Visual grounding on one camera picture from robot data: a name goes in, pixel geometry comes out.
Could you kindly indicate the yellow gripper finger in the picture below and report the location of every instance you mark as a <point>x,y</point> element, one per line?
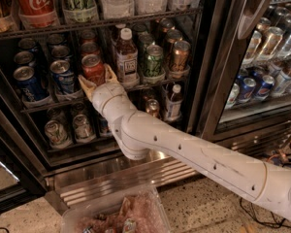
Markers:
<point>87,86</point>
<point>110,76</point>

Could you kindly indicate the copper can front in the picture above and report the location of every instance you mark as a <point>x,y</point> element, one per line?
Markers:
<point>180,53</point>

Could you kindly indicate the copper can back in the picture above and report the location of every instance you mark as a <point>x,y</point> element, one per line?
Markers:
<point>165,25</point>

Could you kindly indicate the glass fridge door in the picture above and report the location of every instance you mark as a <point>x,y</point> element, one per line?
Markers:
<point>217,124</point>

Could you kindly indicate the tall green can top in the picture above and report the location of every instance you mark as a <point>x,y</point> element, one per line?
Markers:
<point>79,11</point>

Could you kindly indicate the green can front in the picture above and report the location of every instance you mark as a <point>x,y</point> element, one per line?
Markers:
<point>153,61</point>

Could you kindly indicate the copper can middle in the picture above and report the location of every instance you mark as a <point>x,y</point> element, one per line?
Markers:
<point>171,37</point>

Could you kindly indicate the copper can bottom shelf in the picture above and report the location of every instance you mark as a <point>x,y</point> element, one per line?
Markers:
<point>152,107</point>

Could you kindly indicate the blue pepsi can front left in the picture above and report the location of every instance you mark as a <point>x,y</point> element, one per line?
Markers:
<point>30,84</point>

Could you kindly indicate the tea bottle bottom shelf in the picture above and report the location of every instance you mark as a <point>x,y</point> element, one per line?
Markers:
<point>173,103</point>

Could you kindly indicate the pepsi can back row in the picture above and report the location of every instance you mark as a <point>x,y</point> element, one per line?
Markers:
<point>56,40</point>

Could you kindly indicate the pepsi can second row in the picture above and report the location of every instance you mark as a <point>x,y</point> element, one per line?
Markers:
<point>61,53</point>

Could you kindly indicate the white green can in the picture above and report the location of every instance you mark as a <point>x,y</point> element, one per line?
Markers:
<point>83,129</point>
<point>57,134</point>

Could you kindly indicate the clear plastic bin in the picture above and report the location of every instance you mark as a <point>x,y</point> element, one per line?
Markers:
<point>118,212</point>

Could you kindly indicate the pepsi can behind door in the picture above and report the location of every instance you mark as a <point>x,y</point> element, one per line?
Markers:
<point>247,86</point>

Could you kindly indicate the blue can bottom shelf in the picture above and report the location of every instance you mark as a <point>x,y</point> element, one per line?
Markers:
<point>104,127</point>

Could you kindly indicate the fridge door handle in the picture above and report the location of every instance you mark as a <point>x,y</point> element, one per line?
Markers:
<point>252,10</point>

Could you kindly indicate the red coke can front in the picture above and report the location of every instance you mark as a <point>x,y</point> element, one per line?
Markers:
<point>93,68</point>

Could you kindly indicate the blue pepsi can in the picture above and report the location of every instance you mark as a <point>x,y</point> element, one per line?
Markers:
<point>63,76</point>
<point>30,84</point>

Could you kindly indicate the green can middle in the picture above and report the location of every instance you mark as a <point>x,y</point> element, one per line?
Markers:
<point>144,41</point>

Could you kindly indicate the iced tea bottle white cap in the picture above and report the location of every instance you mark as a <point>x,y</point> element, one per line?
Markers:
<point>126,56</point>

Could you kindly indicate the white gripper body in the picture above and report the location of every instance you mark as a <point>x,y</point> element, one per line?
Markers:
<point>107,93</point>

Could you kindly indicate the tall red coke can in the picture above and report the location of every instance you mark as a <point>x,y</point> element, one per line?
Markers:
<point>37,13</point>

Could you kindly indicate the red coke can back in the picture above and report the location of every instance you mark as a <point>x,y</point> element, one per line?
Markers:
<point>88,36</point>

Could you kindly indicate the pepsi can back left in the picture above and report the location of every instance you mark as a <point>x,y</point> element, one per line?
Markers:
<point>28,44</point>

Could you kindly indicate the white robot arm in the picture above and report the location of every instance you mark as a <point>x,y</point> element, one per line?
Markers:
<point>137,132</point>

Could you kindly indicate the red coke can middle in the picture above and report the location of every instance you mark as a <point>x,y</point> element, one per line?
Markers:
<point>90,48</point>

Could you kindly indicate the white green can bottom left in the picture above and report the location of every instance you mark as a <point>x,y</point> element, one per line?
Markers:
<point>57,134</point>

